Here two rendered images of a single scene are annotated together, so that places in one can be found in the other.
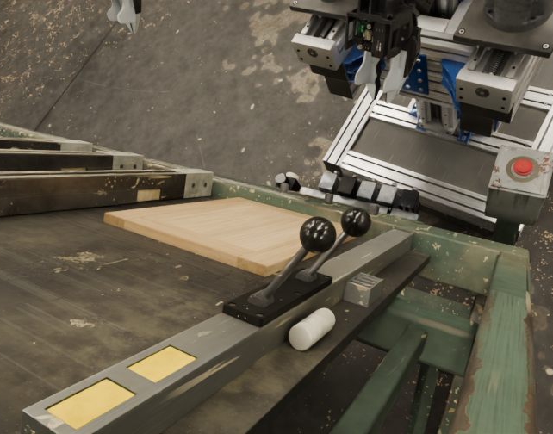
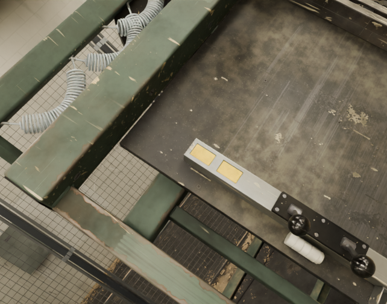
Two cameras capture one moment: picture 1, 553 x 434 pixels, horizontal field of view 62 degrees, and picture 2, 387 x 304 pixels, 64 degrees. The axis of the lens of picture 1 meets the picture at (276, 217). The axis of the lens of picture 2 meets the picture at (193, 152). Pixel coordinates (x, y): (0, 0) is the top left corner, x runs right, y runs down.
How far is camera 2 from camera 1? 0.53 m
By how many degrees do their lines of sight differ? 79
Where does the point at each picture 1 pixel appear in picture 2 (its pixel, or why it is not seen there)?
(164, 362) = (229, 172)
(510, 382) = not seen: outside the picture
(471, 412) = (211, 294)
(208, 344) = (248, 187)
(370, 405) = (278, 285)
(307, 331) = (287, 239)
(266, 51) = not seen: outside the picture
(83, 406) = (199, 152)
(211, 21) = not seen: outside the picture
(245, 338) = (258, 203)
